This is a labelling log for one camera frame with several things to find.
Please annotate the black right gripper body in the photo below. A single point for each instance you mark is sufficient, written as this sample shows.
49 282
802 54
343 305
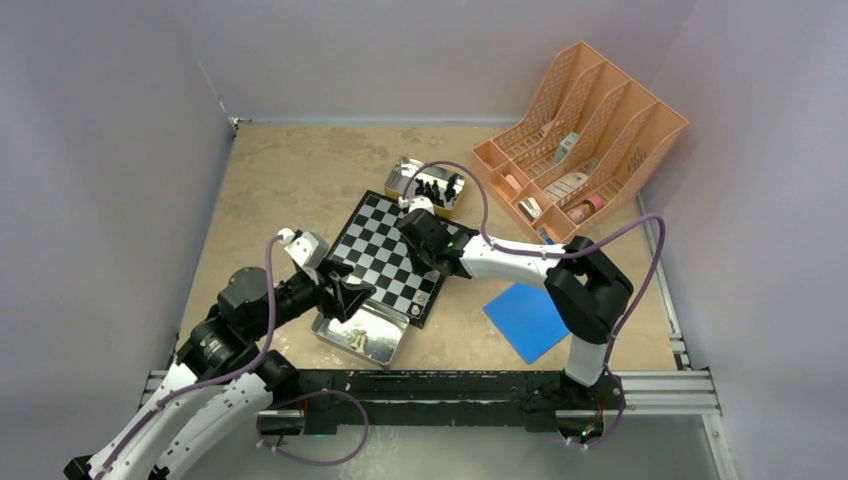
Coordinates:
423 258

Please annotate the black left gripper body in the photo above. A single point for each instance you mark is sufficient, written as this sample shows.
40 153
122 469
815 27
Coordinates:
299 293

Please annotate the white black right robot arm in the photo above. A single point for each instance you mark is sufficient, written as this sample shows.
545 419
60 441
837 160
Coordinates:
589 292

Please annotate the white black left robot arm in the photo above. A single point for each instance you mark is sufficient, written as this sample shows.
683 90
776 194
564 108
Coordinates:
221 376

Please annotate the white chess pieces pile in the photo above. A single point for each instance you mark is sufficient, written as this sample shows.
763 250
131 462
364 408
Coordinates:
358 339

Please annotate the black white chess board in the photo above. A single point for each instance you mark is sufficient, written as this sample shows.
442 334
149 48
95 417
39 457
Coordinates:
371 244

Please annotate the black chess pieces pile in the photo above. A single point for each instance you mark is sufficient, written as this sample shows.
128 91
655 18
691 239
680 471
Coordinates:
441 195

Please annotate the silver lilac metal tin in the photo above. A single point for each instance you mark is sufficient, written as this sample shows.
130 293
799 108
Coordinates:
374 333

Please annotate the yellow metal tin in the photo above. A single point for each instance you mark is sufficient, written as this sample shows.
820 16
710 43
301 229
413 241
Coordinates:
401 181

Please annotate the blue mat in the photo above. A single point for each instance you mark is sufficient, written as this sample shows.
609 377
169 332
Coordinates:
528 319

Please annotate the pink desk file organizer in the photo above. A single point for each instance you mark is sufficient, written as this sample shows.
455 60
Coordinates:
589 142

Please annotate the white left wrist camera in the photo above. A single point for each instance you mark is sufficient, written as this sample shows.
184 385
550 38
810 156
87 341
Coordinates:
305 248

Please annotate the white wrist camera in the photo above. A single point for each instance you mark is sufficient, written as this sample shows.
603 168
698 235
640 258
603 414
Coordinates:
305 248
410 204

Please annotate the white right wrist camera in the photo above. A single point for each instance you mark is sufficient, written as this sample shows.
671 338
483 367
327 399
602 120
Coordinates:
410 204

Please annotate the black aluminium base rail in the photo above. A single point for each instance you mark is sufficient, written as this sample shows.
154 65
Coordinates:
537 401

